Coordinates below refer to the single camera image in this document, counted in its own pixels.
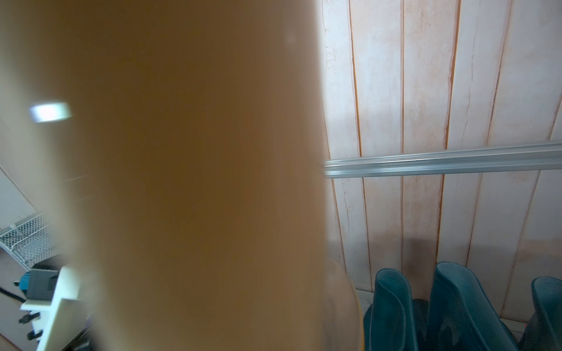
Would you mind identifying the beige boot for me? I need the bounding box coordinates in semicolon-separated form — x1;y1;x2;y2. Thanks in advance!
1;1;364;350

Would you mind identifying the large teal boot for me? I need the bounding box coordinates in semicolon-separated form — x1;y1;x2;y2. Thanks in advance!
363;269;419;350

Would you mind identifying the white wire shelf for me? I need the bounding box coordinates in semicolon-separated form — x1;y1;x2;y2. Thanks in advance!
1;213;59;271

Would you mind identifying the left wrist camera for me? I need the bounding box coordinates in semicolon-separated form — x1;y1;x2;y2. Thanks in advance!
18;263;97;350

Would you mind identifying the aluminium frame rail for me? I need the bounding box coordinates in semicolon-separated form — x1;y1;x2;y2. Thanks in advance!
324;141;561;178

